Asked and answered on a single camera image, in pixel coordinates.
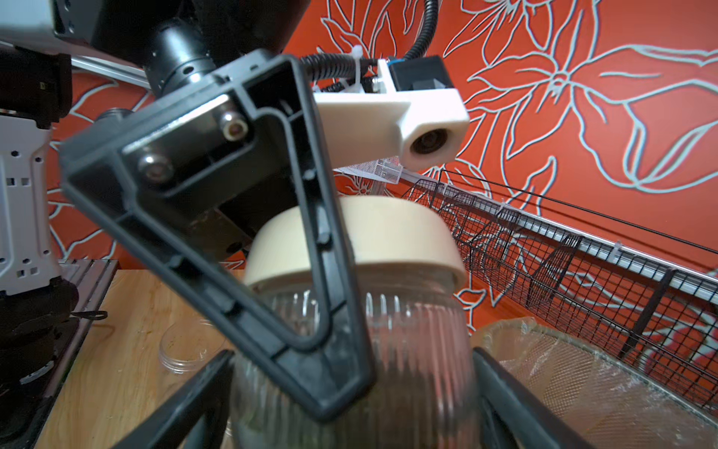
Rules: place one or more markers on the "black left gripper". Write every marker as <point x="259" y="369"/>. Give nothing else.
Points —
<point x="191" y="180"/>

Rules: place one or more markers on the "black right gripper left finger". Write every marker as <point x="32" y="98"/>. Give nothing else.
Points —
<point x="195" y="416"/>

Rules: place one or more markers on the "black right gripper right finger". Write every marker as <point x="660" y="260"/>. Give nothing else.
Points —
<point x="511" y="416"/>

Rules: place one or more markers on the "clear jar with tea leaves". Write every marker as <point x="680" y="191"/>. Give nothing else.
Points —
<point x="188" y="345"/>

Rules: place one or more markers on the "beige lidded jar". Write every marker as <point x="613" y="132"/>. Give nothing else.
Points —
<point x="408" y="269"/>

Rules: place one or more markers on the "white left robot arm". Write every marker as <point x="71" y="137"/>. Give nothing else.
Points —
<point x="179" y="42"/>

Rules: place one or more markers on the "yellow plastic bin liner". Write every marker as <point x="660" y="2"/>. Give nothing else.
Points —
<point x="605" y="401"/>

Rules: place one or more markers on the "black wire wall basket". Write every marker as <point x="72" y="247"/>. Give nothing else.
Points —
<point x="658" y="318"/>

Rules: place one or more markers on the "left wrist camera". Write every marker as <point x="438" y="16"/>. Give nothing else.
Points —
<point x="417" y="116"/>

